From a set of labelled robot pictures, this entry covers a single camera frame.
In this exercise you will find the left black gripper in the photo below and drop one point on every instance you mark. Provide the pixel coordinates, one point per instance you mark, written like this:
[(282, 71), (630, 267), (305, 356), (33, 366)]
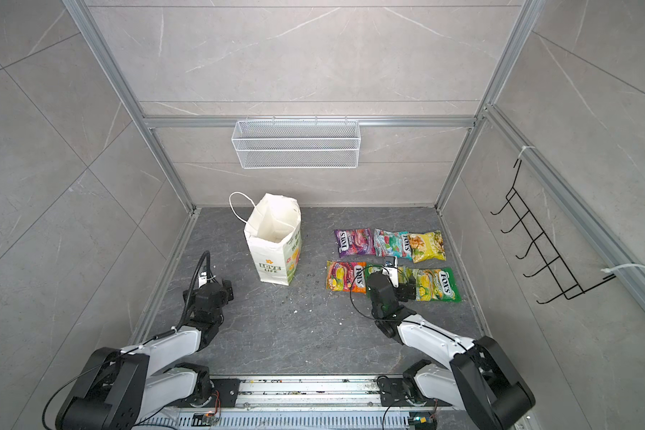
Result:
[(226, 291)]

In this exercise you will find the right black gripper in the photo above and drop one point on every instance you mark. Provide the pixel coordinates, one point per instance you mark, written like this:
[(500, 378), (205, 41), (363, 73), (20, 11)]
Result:
[(408, 291)]

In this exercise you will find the green yellow candy bag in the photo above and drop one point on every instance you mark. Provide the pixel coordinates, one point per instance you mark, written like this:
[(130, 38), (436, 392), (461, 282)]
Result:
[(407, 276)]

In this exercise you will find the green snack pack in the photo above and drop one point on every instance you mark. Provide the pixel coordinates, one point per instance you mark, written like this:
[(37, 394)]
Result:
[(436, 285)]

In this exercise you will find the teal red snack bag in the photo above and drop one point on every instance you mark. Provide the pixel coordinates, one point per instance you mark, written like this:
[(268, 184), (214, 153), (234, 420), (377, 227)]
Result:
[(392, 244)]

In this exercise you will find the yellow green snack bag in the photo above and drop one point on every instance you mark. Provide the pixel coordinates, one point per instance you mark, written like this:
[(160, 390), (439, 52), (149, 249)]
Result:
[(427, 246)]

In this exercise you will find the orange snack pack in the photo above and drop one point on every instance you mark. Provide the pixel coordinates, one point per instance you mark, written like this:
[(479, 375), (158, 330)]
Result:
[(346, 277)]

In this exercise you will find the purple snack pack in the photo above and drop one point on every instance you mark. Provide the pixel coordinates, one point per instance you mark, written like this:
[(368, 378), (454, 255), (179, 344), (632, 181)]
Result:
[(354, 242)]

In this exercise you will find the white floral paper bag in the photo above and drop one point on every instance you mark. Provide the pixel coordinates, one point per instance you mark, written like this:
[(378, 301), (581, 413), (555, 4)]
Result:
[(273, 235)]

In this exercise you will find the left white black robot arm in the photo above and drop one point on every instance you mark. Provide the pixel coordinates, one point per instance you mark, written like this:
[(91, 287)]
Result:
[(122, 388)]

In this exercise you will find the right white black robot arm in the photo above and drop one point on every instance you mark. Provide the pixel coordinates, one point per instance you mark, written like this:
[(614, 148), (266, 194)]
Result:
[(471, 375)]

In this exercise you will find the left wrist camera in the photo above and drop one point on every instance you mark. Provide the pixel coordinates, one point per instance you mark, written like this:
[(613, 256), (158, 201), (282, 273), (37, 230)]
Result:
[(205, 278)]

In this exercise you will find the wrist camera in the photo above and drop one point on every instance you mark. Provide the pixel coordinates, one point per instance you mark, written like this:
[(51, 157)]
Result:
[(205, 278), (391, 270)]

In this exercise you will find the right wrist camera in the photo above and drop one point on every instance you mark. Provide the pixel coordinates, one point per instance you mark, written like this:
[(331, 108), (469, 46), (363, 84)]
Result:
[(391, 270)]

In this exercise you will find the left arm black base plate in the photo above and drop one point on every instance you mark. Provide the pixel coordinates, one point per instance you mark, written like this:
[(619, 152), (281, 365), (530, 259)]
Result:
[(221, 392)]

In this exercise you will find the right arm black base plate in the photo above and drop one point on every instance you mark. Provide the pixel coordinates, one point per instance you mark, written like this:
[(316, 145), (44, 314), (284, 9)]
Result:
[(403, 392)]

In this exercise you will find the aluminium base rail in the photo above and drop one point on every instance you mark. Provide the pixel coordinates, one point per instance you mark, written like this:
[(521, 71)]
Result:
[(307, 392)]

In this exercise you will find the black wire hook rack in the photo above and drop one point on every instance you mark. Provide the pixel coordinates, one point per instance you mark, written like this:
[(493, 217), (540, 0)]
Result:
[(552, 263)]

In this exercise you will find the white wire mesh basket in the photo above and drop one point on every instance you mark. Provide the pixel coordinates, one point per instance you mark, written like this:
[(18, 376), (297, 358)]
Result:
[(290, 144)]

